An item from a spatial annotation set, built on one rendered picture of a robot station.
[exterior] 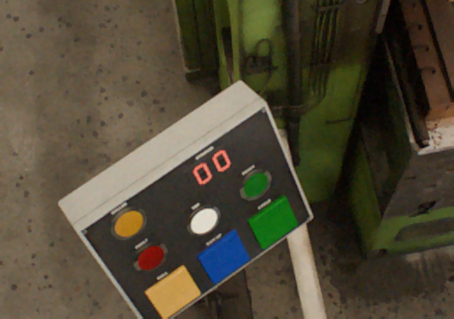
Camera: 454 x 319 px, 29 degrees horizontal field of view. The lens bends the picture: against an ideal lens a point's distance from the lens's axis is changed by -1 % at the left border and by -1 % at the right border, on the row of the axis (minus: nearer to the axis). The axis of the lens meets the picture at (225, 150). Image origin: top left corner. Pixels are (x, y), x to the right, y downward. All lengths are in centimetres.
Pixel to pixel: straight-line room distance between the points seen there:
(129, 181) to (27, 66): 151
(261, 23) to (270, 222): 33
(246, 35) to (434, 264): 122
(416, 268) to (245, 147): 124
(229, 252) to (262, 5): 40
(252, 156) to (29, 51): 154
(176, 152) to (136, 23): 149
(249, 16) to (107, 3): 144
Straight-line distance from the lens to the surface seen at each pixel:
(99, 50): 273
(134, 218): 129
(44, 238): 255
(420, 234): 236
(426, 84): 159
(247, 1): 136
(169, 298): 142
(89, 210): 128
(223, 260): 142
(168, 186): 129
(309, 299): 179
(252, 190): 137
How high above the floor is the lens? 240
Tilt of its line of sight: 70 degrees down
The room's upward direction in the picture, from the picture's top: 7 degrees counter-clockwise
